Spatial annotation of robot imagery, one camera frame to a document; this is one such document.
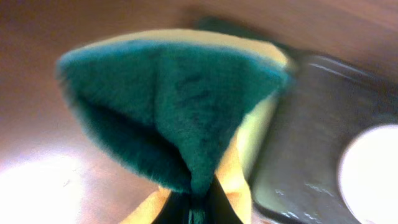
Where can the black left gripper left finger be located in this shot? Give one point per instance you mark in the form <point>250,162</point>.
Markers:
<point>175,211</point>

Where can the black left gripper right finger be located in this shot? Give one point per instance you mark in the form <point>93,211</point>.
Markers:
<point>218,207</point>

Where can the green yellow scrub sponge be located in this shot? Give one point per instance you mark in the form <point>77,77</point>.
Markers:
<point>167,105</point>

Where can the pale pink plate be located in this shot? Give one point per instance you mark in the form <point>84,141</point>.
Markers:
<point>367,175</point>

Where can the large brown tray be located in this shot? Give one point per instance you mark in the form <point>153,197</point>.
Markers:
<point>326,105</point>

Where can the small black tray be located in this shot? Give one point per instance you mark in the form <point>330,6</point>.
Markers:
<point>217,24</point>

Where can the yellow-green foam pad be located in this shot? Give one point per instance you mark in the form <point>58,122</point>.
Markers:
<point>252,132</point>

